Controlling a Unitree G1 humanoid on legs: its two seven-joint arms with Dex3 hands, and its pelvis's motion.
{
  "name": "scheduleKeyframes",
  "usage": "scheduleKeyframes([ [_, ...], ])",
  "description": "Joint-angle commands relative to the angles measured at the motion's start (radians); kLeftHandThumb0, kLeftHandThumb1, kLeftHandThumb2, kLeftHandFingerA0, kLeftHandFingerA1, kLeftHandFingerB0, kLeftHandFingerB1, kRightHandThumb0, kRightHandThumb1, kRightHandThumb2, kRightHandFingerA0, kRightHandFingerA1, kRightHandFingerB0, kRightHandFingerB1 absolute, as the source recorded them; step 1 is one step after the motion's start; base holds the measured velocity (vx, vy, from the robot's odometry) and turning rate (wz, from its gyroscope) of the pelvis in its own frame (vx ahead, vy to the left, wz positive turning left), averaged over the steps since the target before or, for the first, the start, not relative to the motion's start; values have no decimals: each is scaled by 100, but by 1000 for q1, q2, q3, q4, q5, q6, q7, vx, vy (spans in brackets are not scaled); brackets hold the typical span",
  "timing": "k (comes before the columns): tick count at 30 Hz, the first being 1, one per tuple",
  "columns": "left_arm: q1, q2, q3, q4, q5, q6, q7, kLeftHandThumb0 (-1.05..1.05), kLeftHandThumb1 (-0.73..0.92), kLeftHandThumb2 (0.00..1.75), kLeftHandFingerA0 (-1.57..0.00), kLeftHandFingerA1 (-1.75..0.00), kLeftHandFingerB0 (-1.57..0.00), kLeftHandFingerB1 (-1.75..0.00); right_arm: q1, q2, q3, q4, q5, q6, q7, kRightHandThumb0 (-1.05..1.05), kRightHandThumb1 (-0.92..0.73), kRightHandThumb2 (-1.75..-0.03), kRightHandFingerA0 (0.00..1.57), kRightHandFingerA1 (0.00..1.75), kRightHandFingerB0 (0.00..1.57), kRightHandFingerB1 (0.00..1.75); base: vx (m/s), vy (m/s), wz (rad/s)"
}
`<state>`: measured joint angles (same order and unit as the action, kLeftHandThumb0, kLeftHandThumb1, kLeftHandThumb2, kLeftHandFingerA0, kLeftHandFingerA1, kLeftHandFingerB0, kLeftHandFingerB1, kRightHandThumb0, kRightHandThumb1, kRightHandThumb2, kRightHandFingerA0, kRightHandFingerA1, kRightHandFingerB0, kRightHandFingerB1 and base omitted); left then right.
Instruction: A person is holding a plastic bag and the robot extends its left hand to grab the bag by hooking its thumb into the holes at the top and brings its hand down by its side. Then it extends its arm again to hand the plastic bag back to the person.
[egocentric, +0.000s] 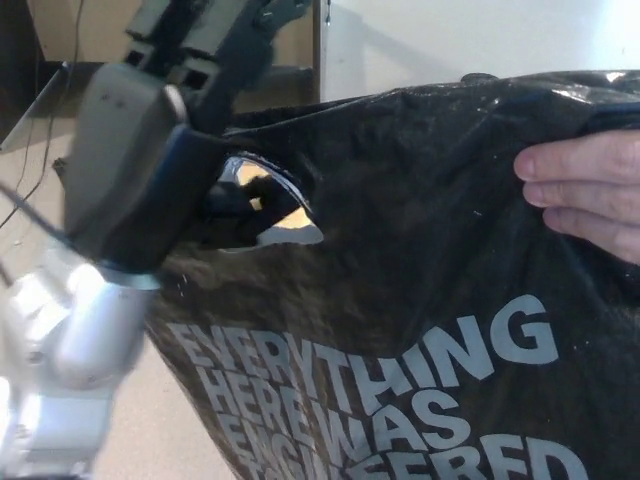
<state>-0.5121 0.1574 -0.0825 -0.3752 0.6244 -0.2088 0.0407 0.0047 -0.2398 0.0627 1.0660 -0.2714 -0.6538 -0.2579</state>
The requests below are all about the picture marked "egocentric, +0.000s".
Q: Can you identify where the black floor cable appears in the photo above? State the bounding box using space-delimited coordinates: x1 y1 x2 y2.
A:
0 0 87 229

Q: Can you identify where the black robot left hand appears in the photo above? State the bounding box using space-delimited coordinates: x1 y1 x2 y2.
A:
62 0 312 290

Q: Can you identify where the yellow paper sheet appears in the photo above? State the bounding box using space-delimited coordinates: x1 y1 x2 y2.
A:
234 162 324 246

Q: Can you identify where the person's bare hand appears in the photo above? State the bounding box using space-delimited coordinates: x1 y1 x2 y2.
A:
513 131 640 265

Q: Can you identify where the black printed plastic bag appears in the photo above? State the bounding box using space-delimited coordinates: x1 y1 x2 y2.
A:
143 69 640 480

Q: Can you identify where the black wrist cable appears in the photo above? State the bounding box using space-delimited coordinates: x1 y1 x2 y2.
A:
0 182 104 264

